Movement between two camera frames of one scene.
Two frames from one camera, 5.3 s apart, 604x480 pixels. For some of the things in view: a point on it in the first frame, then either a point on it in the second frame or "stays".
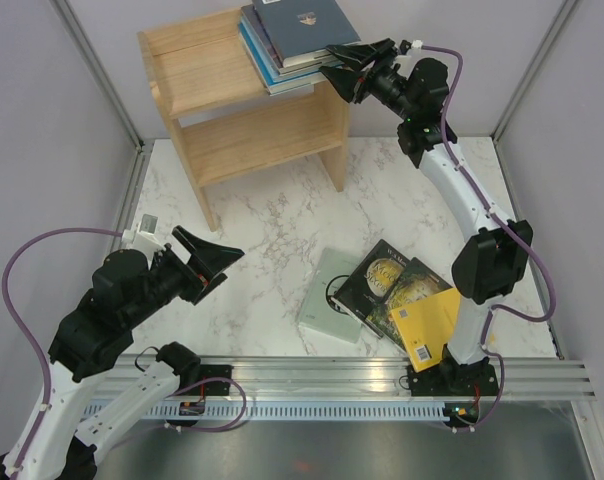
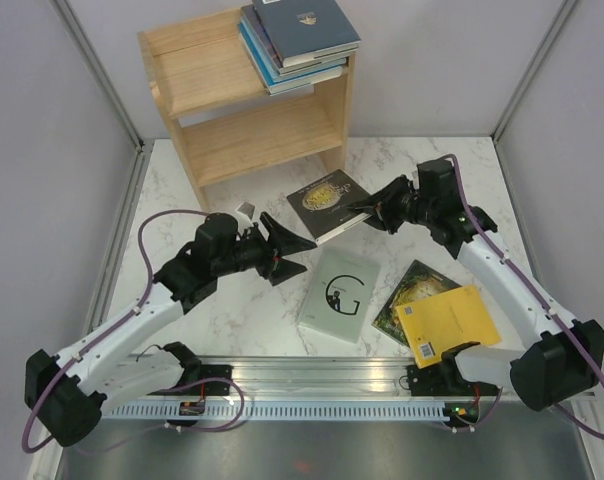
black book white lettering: [374, 280] to [323, 208]
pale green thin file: [317, 314] stays
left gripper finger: [214, 283] to [285, 270]
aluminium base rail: [547, 378] stays
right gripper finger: [366, 54] to [374, 204]
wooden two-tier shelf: [221, 117] stays
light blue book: [270, 67] stays
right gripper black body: [385, 84] to [408, 206]
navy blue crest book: [301, 30] stays
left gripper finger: [209, 258] to [285, 241]
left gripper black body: [172, 276] to [255, 251]
